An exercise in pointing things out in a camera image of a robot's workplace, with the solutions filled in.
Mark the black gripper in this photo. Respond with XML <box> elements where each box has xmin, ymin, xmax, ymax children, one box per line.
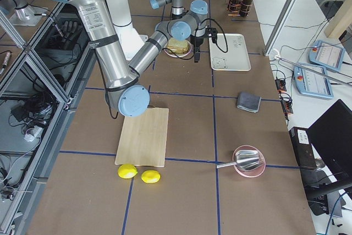
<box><xmin>191</xmin><ymin>26</ymin><xmax>218</xmax><ymax>63</ymax></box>

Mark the bread slice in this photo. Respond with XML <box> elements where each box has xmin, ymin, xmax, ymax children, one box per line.
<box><xmin>167</xmin><ymin>37</ymin><xmax>189</xmax><ymax>48</ymax></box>

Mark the white round plate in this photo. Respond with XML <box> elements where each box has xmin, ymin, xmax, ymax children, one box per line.
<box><xmin>163</xmin><ymin>46</ymin><xmax>191</xmax><ymax>58</ymax></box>

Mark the cream bear tray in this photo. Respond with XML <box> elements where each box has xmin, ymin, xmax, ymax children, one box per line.
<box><xmin>209</xmin><ymin>34</ymin><xmax>251</xmax><ymax>72</ymax></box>

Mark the grey folded cloth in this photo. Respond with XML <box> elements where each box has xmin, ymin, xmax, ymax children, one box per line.
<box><xmin>236</xmin><ymin>91</ymin><xmax>261</xmax><ymax>113</ymax></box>

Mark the wooden cutting board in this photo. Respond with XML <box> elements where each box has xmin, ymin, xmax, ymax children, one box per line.
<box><xmin>115</xmin><ymin>107</ymin><xmax>169</xmax><ymax>167</ymax></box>

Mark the blue teach pendant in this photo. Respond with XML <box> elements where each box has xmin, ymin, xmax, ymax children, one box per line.
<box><xmin>294</xmin><ymin>63</ymin><xmax>334</xmax><ymax>99</ymax></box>
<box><xmin>309</xmin><ymin>40</ymin><xmax>345</xmax><ymax>72</ymax></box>

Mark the metal scoop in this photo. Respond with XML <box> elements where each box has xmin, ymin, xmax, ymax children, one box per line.
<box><xmin>216</xmin><ymin>150</ymin><xmax>263</xmax><ymax>171</ymax></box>

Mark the yellow lemon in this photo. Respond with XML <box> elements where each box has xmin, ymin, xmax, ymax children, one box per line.
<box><xmin>141</xmin><ymin>170</ymin><xmax>161</xmax><ymax>183</ymax></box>
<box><xmin>117</xmin><ymin>164</ymin><xmax>138</xmax><ymax>179</ymax></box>

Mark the pink bowl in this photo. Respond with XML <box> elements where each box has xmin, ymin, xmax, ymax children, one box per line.
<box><xmin>232</xmin><ymin>145</ymin><xmax>266</xmax><ymax>178</ymax></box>

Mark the copper wire bottle rack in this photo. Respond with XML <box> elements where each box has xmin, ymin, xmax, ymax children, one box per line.
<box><xmin>225</xmin><ymin>0</ymin><xmax>252</xmax><ymax>17</ymax></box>

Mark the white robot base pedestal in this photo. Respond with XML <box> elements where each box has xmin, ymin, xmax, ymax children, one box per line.
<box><xmin>106</xmin><ymin>0</ymin><xmax>147</xmax><ymax>61</ymax></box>

